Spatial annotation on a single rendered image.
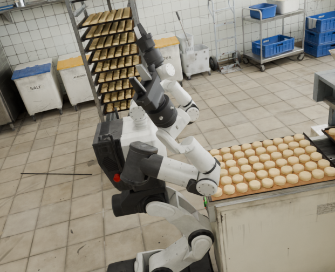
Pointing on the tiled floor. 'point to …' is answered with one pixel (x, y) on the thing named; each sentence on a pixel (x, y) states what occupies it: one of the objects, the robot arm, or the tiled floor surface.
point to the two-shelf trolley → (261, 37)
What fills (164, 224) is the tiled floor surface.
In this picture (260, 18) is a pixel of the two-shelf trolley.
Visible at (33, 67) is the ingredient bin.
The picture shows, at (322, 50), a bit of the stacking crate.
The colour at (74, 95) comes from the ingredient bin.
